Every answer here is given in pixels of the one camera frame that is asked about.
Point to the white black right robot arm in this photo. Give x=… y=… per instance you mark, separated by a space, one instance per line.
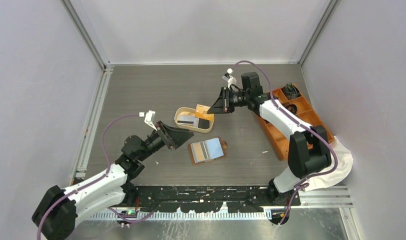
x=309 y=151

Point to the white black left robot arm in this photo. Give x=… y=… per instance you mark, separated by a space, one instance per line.
x=62 y=209

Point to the brown leather card holder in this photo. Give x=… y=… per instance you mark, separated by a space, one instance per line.
x=216 y=148

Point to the cream oval tray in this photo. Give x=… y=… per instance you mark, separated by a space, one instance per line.
x=187 y=110

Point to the white cards in tray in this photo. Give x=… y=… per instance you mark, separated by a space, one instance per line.
x=187 y=119

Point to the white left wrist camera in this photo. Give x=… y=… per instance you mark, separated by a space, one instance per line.
x=149 y=119

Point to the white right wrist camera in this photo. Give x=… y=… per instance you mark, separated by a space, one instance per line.
x=227 y=76

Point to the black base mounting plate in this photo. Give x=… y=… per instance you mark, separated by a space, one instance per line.
x=208 y=199

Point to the dark green item bundle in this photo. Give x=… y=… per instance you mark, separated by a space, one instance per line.
x=290 y=91

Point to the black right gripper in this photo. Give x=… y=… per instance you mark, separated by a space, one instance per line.
x=222 y=104

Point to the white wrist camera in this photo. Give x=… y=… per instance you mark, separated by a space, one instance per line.
x=149 y=119
x=227 y=76

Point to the white bucket hat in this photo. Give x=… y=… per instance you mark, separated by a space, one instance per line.
x=345 y=164

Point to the orange gold card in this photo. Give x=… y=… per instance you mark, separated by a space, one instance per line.
x=199 y=152

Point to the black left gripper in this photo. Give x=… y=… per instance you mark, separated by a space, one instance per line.
x=176 y=137

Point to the black card in tray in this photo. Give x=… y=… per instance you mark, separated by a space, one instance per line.
x=203 y=124

